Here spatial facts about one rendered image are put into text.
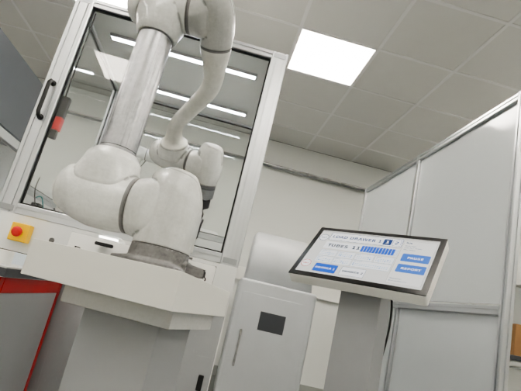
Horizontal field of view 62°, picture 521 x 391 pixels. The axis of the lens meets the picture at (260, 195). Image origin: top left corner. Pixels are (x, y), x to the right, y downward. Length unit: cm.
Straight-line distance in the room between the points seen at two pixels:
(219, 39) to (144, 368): 93
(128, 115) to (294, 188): 419
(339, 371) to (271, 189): 378
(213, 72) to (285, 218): 391
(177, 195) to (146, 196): 8
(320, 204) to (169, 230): 434
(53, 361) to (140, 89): 114
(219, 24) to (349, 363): 122
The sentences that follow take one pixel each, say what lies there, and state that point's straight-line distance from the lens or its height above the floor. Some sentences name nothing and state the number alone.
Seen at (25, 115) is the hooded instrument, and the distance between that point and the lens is 287.
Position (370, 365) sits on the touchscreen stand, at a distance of 167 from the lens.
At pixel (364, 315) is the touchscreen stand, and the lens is 168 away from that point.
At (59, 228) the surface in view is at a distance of 197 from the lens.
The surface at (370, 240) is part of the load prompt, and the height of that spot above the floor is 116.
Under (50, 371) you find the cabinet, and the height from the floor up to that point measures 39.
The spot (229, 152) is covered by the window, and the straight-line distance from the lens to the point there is 199.
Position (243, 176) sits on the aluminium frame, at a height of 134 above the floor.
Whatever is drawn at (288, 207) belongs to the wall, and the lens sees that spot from 526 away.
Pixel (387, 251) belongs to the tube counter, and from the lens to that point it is 170.
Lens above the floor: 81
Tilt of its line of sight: 14 degrees up
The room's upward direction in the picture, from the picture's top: 13 degrees clockwise
